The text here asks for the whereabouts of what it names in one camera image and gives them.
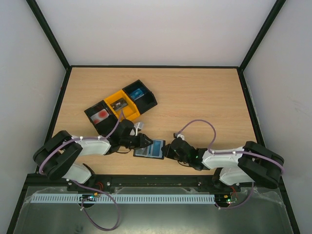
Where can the blue credit card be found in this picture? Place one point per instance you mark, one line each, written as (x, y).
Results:
(155, 150)

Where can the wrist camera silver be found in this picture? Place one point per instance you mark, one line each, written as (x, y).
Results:
(177, 135)
(136, 128)

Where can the black cage frame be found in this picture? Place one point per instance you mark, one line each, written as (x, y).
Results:
(68, 68)

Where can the black bin right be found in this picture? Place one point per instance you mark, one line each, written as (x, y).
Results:
(145, 103)

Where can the black card in bin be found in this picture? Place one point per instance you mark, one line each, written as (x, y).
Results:
(119, 104)

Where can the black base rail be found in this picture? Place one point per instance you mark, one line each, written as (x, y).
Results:
(108, 183)

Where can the black leather card holder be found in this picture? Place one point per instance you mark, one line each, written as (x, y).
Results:
(143, 152)

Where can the yellow bin middle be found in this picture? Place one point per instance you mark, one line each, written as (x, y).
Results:
(130, 112)

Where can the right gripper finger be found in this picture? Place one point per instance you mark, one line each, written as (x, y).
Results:
(167, 148)
(167, 153)

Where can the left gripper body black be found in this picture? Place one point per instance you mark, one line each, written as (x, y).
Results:
(132, 144)

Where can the grey slotted cable duct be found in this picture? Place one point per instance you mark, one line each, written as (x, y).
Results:
(123, 199)

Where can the black bin left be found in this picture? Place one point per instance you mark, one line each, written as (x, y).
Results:
(106, 126)

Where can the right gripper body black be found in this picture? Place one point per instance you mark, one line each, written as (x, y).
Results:
(172, 151)

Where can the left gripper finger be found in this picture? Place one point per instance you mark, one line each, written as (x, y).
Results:
(144, 145)
(145, 139)

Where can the red white card in bin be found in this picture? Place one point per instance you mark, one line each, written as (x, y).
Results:
(99, 116)

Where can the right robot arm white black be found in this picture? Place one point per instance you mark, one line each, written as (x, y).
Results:
(249, 163)

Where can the black bin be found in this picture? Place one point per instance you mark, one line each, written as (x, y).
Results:
(145, 103)
(106, 126)

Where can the blue card in bin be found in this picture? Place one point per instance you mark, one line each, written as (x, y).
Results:
(136, 94)

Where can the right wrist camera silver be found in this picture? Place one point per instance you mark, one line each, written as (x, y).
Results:
(177, 135)

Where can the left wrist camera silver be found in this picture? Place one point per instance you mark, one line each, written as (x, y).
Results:
(136, 128)

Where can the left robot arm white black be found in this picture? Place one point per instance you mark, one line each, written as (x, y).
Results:
(56, 158)

